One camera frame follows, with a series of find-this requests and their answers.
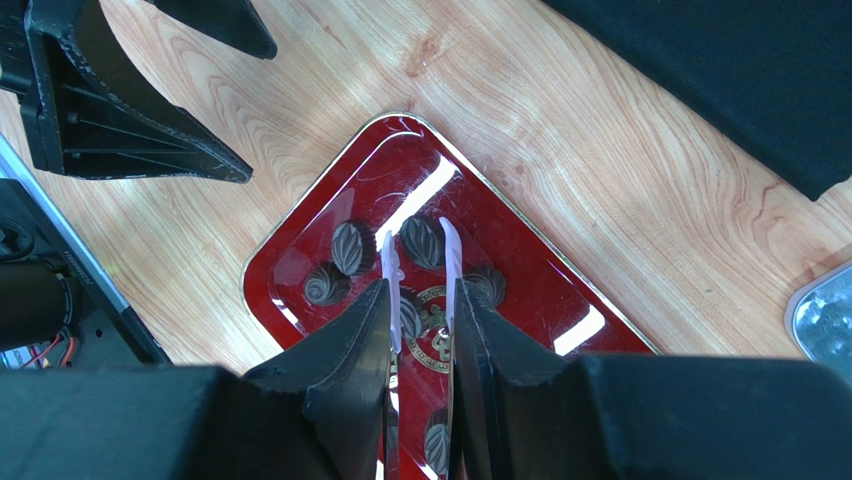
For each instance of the pink handled metal tongs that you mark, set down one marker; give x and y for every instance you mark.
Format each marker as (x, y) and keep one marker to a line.
(393, 273)

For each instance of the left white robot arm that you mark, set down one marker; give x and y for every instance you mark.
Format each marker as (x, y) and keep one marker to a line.
(59, 308)

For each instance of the silver tin lid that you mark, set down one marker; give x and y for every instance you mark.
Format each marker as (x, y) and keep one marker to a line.
(818, 320)

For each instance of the dark chocolate piece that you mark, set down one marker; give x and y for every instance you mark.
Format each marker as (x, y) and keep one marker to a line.
(353, 247)
(326, 285)
(490, 282)
(414, 318)
(423, 241)
(436, 445)

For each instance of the black cloth placemat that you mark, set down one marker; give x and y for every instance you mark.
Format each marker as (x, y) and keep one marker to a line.
(773, 76)

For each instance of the red lacquer tray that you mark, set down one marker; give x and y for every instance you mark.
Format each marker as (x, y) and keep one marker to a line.
(397, 166)

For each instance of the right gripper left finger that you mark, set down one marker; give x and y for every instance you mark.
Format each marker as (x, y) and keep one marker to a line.
(312, 412)

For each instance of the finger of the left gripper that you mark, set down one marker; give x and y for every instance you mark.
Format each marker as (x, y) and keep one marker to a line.
(235, 23)

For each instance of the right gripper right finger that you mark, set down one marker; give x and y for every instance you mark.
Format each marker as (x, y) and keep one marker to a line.
(520, 411)

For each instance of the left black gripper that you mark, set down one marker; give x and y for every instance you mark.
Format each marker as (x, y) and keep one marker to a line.
(88, 112)

